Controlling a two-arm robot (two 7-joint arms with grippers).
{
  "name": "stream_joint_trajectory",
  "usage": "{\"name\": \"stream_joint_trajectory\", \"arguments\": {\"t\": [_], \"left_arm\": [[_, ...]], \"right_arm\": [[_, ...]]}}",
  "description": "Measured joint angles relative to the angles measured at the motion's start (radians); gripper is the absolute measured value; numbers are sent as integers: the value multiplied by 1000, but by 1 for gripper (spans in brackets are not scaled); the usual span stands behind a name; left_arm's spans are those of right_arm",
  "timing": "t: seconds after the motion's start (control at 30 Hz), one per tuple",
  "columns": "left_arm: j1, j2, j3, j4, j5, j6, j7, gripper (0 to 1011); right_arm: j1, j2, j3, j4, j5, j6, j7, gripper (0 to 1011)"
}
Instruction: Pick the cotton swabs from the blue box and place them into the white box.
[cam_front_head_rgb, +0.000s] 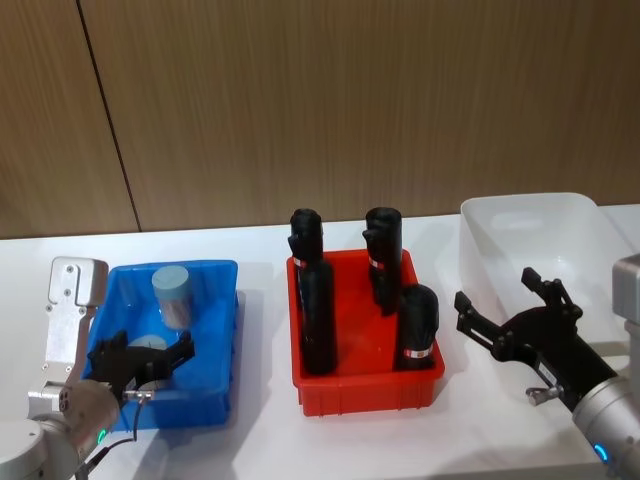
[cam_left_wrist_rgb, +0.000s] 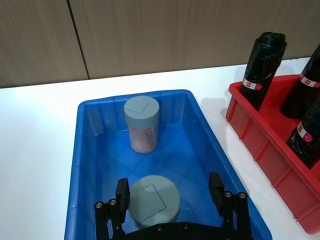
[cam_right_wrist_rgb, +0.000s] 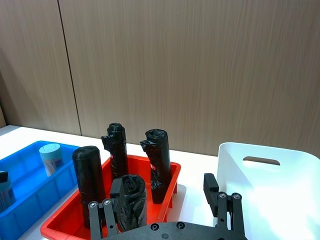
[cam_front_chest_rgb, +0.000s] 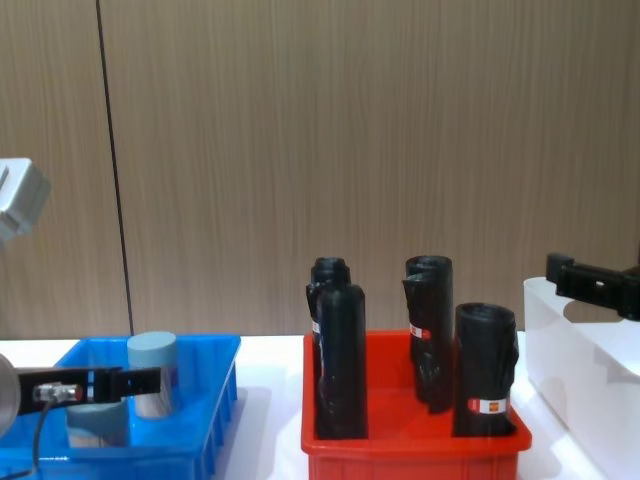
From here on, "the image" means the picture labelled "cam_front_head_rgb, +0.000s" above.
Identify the red plastic bin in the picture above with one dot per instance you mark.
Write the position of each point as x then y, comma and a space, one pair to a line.
365, 350

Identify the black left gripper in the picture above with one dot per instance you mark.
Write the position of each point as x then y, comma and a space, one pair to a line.
131, 364

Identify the black bag roll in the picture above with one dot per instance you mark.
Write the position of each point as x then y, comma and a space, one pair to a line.
384, 240
418, 325
318, 320
306, 235

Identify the clear plastic bin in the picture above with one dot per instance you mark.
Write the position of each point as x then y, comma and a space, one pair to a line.
525, 240

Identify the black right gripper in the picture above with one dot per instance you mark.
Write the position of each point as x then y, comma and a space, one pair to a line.
555, 345

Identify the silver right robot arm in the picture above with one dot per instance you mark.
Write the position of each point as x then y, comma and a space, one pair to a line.
614, 415

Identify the blue plastic bin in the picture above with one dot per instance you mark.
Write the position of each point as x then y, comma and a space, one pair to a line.
210, 320

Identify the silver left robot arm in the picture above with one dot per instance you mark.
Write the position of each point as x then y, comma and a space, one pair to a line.
64, 320

